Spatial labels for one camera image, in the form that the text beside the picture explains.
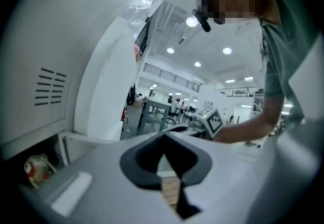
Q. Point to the grey metal frame table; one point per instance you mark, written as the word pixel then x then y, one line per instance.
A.
pixel 154 114

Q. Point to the pink object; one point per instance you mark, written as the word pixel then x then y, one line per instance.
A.
pixel 137 49

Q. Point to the clear plastic wrap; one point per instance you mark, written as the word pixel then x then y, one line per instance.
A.
pixel 140 5

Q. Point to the person's right forearm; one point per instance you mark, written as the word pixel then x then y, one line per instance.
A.
pixel 253 127

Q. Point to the black head-worn camera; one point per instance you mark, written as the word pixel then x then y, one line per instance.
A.
pixel 202 19

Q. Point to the person's green shirt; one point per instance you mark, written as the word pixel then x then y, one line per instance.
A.
pixel 281 48

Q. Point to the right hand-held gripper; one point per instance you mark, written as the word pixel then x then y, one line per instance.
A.
pixel 213 123

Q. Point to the grey metal locker cabinet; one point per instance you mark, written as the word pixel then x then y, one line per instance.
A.
pixel 65 142

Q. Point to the round ceiling light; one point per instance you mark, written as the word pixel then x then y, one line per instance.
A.
pixel 170 50
pixel 191 21
pixel 197 64
pixel 227 50

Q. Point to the white locker door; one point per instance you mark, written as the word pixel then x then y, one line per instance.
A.
pixel 108 84

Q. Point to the rectangular ceiling light panel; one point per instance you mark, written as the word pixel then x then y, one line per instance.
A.
pixel 248 79
pixel 230 81

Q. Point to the red fire extinguisher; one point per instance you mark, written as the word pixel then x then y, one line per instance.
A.
pixel 123 114

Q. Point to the grey vented locker door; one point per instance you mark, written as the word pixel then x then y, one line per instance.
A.
pixel 43 61

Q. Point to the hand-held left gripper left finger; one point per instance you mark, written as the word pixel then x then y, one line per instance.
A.
pixel 106 182

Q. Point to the black balcony railing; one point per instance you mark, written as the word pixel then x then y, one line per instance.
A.
pixel 169 75

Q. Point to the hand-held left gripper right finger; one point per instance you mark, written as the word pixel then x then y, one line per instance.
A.
pixel 227 187

